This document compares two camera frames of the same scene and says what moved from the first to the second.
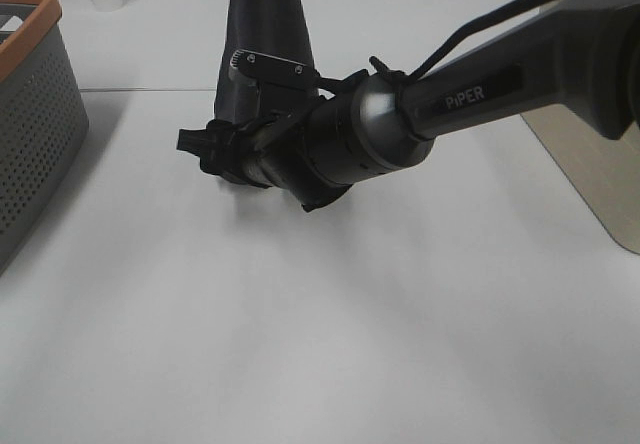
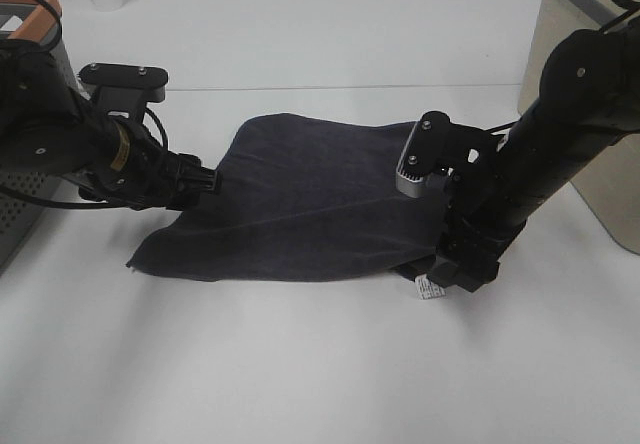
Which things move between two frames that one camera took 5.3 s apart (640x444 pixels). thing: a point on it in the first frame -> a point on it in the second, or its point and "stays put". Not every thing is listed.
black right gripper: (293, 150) -> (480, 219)
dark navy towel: (267, 15) -> (301, 198)
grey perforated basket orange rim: (43, 110) stays put
